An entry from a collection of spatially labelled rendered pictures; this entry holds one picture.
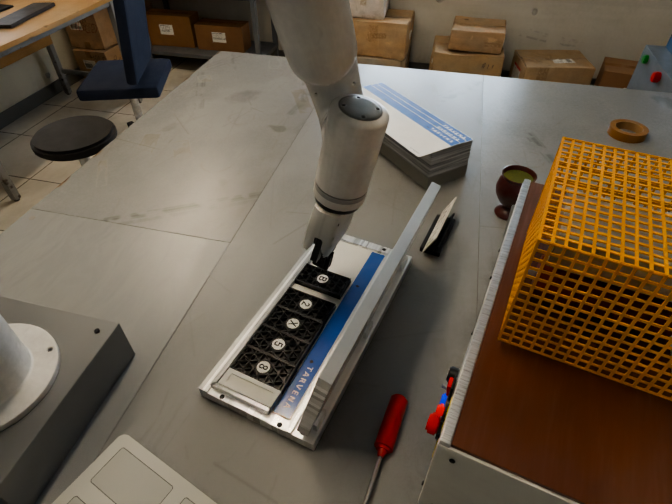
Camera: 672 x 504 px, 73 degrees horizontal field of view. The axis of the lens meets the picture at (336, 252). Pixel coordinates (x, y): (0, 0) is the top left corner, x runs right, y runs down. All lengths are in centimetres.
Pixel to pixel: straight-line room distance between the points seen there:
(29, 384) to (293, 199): 66
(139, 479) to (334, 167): 51
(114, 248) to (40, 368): 38
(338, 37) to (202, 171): 80
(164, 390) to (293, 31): 58
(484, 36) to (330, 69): 326
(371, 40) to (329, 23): 330
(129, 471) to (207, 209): 61
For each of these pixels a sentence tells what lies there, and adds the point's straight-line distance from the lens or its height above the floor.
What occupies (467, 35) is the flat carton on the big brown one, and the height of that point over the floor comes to 46.
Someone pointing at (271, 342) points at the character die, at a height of 93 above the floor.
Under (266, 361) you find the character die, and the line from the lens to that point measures 78.
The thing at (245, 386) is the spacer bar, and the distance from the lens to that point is 76.
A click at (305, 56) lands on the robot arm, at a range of 56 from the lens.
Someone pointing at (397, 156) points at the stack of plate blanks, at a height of 93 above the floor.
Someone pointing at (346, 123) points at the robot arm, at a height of 129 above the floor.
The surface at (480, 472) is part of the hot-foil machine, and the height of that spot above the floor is 107.
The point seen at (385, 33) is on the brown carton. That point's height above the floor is 44.
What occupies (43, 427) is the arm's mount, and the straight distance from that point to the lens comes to 77.
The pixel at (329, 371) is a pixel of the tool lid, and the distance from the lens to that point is 55.
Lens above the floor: 158
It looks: 43 degrees down
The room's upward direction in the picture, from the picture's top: straight up
